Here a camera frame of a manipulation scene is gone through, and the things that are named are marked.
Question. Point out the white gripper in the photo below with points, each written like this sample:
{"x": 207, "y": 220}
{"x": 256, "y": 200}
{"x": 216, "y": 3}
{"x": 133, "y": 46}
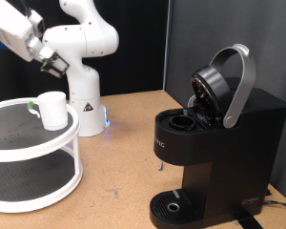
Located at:
{"x": 12, "y": 28}

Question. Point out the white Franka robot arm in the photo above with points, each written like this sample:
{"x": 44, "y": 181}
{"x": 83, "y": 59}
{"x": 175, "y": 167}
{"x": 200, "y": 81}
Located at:
{"x": 82, "y": 41}

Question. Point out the black Keurig brew head lid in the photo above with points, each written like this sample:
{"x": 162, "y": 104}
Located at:
{"x": 214, "y": 84}

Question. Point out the black Keurig drip tray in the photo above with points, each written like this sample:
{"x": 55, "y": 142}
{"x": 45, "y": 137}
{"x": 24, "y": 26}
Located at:
{"x": 187, "y": 210}

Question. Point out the black Keurig coffee machine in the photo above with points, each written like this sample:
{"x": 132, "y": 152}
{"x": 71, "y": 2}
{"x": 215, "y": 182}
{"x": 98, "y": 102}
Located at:
{"x": 238, "y": 152}

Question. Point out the white mug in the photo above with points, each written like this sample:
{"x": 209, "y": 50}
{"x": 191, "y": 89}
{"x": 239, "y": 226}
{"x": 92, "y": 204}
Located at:
{"x": 54, "y": 111}

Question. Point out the white two-tier turntable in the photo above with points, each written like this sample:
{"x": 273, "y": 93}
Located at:
{"x": 22, "y": 156}

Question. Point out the small blue tape scrap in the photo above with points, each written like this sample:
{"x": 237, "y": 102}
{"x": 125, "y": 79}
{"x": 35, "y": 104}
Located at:
{"x": 161, "y": 166}

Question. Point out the black tape strip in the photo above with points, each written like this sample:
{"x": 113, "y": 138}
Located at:
{"x": 249, "y": 221}

